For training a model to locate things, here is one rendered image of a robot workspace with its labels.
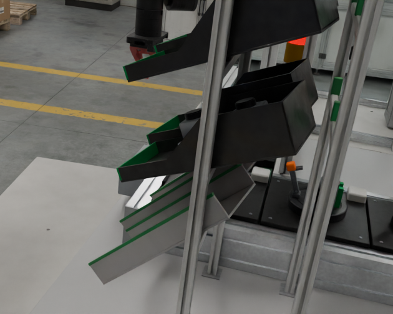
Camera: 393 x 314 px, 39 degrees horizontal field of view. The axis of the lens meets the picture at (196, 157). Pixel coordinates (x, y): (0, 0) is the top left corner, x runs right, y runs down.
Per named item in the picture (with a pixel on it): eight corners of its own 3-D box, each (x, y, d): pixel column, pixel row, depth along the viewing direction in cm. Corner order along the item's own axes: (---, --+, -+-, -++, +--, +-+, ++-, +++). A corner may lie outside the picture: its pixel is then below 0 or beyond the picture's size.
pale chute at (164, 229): (103, 285, 93) (87, 263, 92) (140, 248, 104) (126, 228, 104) (229, 218, 78) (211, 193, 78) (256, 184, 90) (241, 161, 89)
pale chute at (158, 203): (131, 240, 106) (118, 220, 106) (162, 211, 118) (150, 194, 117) (244, 176, 92) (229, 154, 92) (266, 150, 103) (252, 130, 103)
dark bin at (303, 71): (150, 147, 98) (137, 108, 96) (180, 126, 109) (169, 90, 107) (302, 119, 85) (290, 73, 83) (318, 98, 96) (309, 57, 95)
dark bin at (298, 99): (120, 182, 84) (105, 137, 83) (158, 154, 96) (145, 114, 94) (295, 155, 72) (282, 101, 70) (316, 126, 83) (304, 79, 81)
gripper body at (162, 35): (168, 40, 124) (170, 7, 121) (155, 49, 115) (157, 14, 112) (140, 36, 125) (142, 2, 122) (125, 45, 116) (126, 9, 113)
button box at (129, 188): (116, 194, 140) (118, 172, 137) (143, 162, 159) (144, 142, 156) (143, 199, 139) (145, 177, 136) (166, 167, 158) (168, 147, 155)
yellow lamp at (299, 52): (282, 62, 136) (286, 43, 134) (284, 58, 141) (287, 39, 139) (302, 66, 136) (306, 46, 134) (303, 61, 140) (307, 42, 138)
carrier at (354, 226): (259, 228, 123) (268, 178, 118) (269, 183, 145) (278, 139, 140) (368, 252, 119) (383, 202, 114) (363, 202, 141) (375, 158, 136)
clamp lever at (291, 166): (292, 194, 130) (286, 164, 128) (292, 190, 132) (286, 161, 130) (307, 192, 129) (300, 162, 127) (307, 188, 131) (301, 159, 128)
